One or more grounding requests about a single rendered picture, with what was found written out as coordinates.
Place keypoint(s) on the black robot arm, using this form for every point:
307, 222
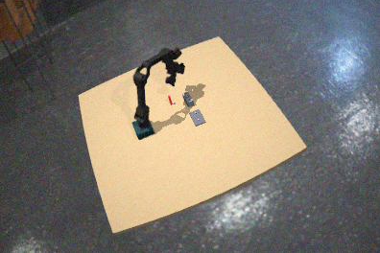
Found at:
142, 113

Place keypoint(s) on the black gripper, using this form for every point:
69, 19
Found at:
170, 71

